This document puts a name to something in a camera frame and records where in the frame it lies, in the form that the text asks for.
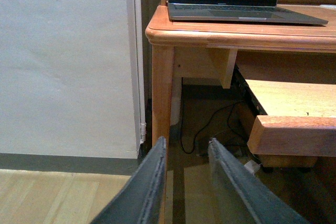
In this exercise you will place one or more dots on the wooden desk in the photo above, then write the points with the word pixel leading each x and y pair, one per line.
pixel 186 49

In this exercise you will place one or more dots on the white pipe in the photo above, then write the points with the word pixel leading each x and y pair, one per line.
pixel 176 100

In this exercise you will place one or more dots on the white power adapter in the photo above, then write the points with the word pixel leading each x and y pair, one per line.
pixel 252 167

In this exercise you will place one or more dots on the wooden keyboard drawer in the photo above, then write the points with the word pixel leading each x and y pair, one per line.
pixel 296 111

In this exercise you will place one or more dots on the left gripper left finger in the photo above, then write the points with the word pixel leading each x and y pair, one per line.
pixel 139 201

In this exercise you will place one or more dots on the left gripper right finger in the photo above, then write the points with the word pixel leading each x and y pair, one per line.
pixel 243 198

